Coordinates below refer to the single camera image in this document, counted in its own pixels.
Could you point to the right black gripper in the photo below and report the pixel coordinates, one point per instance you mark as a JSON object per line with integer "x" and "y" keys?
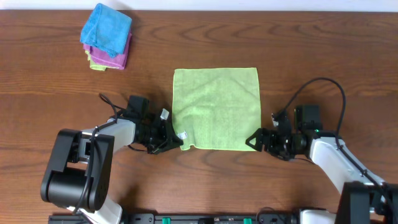
{"x": 269, "y": 146}

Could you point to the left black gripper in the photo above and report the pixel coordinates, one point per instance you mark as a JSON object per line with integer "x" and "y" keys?
{"x": 168, "y": 133}

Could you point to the green microfiber cloth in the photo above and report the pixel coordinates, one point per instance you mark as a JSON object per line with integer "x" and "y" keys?
{"x": 216, "y": 108}

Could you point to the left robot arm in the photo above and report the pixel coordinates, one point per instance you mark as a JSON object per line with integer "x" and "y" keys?
{"x": 78, "y": 172}

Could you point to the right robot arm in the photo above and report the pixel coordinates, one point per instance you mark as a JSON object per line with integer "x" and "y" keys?
{"x": 361, "y": 191}

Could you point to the purple folded cloth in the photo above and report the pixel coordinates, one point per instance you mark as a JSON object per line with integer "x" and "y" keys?
{"x": 118, "y": 62}

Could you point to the light green folded cloth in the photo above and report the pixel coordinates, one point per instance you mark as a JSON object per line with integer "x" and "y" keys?
{"x": 94, "y": 65}

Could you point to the blue folded cloth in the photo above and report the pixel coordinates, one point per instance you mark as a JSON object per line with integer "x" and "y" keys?
{"x": 106, "y": 29}

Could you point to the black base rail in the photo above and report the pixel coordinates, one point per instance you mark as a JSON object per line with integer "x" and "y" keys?
{"x": 263, "y": 218}

